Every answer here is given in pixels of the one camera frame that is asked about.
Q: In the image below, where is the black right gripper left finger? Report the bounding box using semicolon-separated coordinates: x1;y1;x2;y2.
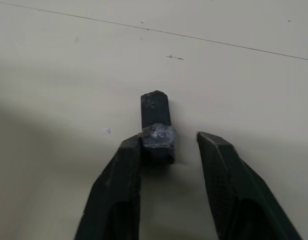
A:
74;133;142;240

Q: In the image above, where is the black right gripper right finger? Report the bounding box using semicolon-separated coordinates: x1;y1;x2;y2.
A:
196;131;298;240

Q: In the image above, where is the black taped block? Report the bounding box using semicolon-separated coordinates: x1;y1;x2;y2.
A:
139;90;177;165

